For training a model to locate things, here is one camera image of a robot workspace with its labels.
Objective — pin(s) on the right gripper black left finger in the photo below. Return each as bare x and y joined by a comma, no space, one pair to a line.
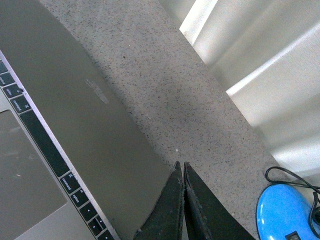
165,221

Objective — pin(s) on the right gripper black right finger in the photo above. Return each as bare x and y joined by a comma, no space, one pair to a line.
205,216

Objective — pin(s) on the grey silver laptop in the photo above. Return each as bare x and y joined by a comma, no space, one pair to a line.
73,164

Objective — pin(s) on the blue desk lamp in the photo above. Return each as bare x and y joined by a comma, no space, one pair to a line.
283,213

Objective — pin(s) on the white pleated curtain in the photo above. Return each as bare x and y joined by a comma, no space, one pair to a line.
266,56

